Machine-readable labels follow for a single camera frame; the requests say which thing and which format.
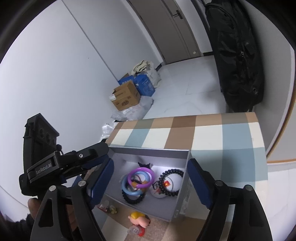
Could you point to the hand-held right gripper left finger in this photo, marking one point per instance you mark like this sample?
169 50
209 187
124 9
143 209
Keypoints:
104 180

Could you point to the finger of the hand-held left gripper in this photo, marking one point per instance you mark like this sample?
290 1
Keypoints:
83 170
87 151

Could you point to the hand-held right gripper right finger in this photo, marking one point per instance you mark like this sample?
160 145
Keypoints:
198 180

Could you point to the grey cardboard box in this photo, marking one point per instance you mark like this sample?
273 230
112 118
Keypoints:
180 204

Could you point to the white round badge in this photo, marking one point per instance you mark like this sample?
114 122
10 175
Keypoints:
159 193

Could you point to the black hair clip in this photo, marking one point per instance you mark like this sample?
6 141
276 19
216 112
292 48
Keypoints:
145 165

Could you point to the person's left hand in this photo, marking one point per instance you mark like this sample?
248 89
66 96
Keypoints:
33 207

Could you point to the small red white charm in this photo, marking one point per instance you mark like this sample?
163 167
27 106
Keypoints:
104 207

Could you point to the small yellow charm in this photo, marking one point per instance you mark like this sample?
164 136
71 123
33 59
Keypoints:
113 209

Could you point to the crumpled clear plastic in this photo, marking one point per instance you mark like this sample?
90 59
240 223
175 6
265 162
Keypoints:
108 129

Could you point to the checked tablecloth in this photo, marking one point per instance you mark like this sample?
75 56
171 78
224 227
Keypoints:
208 139

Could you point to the pink toy figure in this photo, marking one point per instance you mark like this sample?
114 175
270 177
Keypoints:
138 220

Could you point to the pink translucent charm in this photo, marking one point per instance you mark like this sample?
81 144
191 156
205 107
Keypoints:
136 231

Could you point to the clear plastic wrap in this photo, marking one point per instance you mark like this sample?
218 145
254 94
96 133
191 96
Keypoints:
138 110

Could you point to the brown cardboard box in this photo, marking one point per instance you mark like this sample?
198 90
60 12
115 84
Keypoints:
127 97

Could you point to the blue cardboard box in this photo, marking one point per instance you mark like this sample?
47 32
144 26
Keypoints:
145 85

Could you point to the white bag with cloth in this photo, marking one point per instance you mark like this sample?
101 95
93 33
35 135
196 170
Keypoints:
150 69

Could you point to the black backpack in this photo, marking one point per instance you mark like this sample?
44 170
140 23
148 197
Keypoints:
235 58

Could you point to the grey door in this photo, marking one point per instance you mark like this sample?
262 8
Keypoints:
166 27

